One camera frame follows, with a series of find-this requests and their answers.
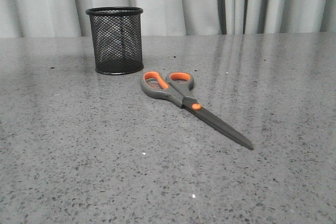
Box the grey orange scissors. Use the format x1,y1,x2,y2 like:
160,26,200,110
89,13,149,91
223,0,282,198
140,71,254,150

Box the black mesh pen cup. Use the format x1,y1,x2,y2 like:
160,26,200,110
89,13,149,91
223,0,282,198
86,7,143,75

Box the grey curtain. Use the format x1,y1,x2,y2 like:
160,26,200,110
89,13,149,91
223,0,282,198
1,0,335,38

